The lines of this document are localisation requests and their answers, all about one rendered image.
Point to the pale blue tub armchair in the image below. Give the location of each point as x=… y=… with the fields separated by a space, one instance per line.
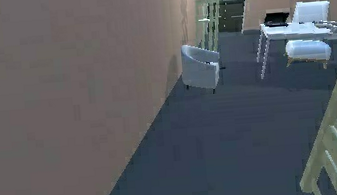
x=199 y=68

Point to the pale green shelf unit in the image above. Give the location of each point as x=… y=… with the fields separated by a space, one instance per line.
x=208 y=23

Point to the white and dark cabinet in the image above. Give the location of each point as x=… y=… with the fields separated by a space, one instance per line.
x=232 y=15

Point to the black laptop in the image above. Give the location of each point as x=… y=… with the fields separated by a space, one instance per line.
x=276 y=19

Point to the white table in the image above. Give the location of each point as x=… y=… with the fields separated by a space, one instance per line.
x=291 y=31

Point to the white padded chair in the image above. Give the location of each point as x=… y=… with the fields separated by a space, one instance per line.
x=309 y=49

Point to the grey object on table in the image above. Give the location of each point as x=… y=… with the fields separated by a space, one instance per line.
x=329 y=25

